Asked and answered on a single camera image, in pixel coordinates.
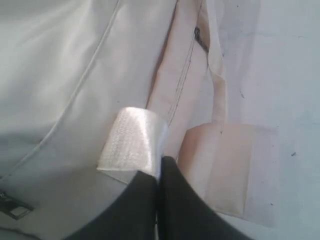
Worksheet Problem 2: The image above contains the cream fabric duffel bag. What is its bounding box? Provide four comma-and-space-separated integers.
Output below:
0, 0, 277, 240

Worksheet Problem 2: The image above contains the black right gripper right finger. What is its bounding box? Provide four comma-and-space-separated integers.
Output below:
157, 156, 247, 240

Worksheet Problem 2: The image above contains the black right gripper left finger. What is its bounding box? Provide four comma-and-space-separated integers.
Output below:
67, 171, 158, 240

